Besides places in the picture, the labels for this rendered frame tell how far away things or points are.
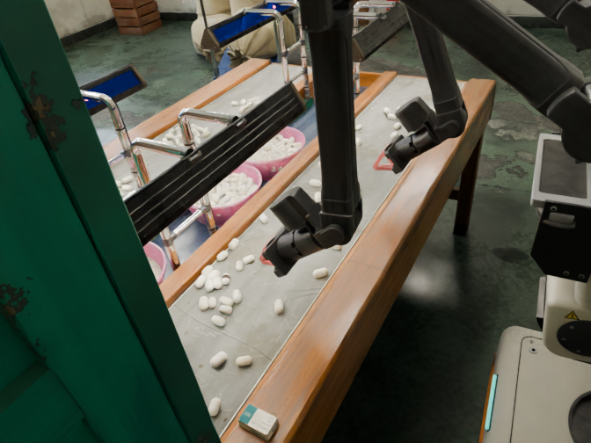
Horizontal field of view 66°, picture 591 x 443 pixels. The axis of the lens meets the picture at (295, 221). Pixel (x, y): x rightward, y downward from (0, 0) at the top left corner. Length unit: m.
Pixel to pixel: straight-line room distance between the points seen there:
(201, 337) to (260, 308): 0.14
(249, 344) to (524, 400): 0.84
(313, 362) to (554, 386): 0.85
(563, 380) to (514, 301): 0.62
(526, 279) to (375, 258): 1.24
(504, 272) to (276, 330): 1.45
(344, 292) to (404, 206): 0.35
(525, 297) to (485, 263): 0.24
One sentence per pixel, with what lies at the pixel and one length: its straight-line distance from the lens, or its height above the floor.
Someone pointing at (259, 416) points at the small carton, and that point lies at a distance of 0.85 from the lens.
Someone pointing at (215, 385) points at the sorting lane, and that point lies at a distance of 0.96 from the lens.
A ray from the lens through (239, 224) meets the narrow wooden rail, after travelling 1.26.
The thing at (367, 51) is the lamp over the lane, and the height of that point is 1.06.
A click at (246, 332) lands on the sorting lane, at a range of 1.02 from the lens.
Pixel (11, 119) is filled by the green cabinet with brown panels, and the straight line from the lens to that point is 0.27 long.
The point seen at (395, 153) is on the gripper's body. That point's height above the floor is 0.93.
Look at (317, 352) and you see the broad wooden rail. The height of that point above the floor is 0.76.
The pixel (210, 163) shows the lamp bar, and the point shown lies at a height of 1.08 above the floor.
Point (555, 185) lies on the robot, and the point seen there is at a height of 1.04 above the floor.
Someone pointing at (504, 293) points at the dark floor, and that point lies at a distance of 2.17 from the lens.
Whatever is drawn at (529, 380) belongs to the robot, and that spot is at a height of 0.28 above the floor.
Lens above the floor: 1.52
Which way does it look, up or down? 37 degrees down
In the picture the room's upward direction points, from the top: 7 degrees counter-clockwise
